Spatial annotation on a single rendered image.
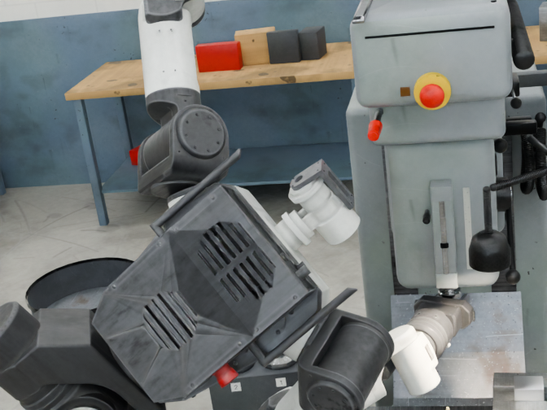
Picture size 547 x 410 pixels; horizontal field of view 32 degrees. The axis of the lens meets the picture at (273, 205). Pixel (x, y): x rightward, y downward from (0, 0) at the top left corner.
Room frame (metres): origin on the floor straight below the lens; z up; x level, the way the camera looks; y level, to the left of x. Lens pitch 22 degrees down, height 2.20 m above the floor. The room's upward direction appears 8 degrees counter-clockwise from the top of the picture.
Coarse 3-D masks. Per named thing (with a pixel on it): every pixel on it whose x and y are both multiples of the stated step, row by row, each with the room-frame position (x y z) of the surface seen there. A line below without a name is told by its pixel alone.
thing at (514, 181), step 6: (540, 168) 1.53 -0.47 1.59; (546, 168) 1.53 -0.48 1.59; (528, 174) 1.51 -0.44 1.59; (534, 174) 1.51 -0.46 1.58; (540, 174) 1.52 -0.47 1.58; (546, 174) 1.52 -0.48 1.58; (504, 180) 1.50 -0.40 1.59; (510, 180) 1.50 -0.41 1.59; (516, 180) 1.50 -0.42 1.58; (522, 180) 1.50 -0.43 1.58; (528, 180) 1.51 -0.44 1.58; (492, 186) 1.48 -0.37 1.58; (498, 186) 1.48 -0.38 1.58; (504, 186) 1.49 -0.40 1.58
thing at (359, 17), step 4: (364, 0) 1.64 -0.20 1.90; (368, 0) 1.64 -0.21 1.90; (372, 0) 1.65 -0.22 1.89; (360, 4) 1.61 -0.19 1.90; (364, 4) 1.60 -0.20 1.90; (368, 4) 1.60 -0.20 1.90; (360, 8) 1.57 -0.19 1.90; (364, 8) 1.57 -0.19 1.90; (368, 8) 1.57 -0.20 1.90; (356, 12) 1.54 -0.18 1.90; (360, 12) 1.54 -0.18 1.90; (364, 12) 1.54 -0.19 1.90; (356, 16) 1.51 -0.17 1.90; (360, 16) 1.51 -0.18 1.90; (364, 16) 1.50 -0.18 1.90; (352, 20) 1.49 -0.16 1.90; (356, 20) 1.49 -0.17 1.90; (360, 20) 1.49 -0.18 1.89; (364, 20) 1.49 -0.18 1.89
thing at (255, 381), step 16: (256, 368) 1.81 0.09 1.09; (272, 368) 1.80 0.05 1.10; (288, 368) 1.80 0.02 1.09; (240, 384) 1.78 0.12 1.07; (256, 384) 1.78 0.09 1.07; (272, 384) 1.78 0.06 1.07; (288, 384) 1.78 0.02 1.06; (224, 400) 1.79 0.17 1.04; (240, 400) 1.78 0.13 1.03; (256, 400) 1.78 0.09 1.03
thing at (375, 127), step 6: (378, 108) 1.62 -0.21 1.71; (378, 114) 1.59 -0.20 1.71; (372, 120) 1.54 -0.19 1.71; (378, 120) 1.54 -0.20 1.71; (372, 126) 1.51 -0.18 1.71; (378, 126) 1.51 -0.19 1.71; (372, 132) 1.49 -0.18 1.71; (378, 132) 1.49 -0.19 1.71; (372, 138) 1.49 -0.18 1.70; (378, 138) 1.49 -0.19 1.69
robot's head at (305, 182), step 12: (312, 168) 1.40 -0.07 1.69; (324, 168) 1.39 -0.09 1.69; (300, 180) 1.39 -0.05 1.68; (312, 180) 1.38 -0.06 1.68; (324, 180) 1.37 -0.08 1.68; (336, 180) 1.40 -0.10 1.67; (300, 192) 1.37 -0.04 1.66; (336, 192) 1.37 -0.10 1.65; (348, 192) 1.40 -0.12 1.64; (348, 204) 1.38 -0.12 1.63
